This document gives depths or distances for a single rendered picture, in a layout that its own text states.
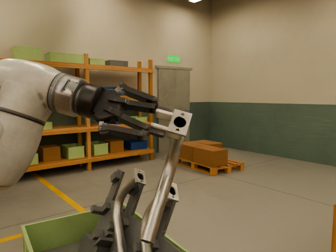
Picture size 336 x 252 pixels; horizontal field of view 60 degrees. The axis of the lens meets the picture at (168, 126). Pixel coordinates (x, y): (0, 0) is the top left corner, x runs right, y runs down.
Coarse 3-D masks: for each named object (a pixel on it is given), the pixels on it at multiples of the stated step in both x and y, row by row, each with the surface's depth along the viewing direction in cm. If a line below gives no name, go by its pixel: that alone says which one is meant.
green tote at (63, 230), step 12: (72, 216) 117; (84, 216) 119; (96, 216) 122; (24, 228) 105; (36, 228) 109; (48, 228) 112; (60, 228) 114; (72, 228) 117; (84, 228) 120; (24, 240) 98; (36, 240) 110; (48, 240) 112; (60, 240) 115; (72, 240) 117; (168, 240) 97
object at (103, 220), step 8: (112, 176) 114; (120, 176) 113; (112, 184) 115; (112, 192) 113; (112, 200) 112; (112, 208) 109; (104, 216) 112; (96, 224) 114; (104, 224) 110; (88, 240) 104; (80, 248) 106; (88, 248) 102; (96, 248) 98; (104, 248) 99
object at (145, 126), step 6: (108, 108) 62; (114, 114) 62; (120, 114) 62; (114, 120) 65; (120, 120) 63; (126, 120) 62; (132, 120) 62; (138, 120) 62; (132, 126) 63; (138, 126) 62; (144, 126) 61
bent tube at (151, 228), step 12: (180, 120) 63; (180, 132) 60; (180, 144) 68; (168, 156) 70; (168, 168) 69; (168, 180) 68; (156, 192) 67; (168, 192) 68; (156, 204) 65; (156, 216) 64; (144, 228) 63; (156, 228) 63; (144, 240) 63
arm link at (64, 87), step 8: (56, 80) 62; (64, 80) 62; (72, 80) 62; (80, 80) 63; (56, 88) 61; (64, 88) 61; (72, 88) 62; (80, 88) 63; (48, 96) 62; (56, 96) 61; (64, 96) 61; (72, 96) 61; (48, 104) 63; (56, 104) 62; (64, 104) 62; (72, 104) 62; (64, 112) 63; (72, 112) 63
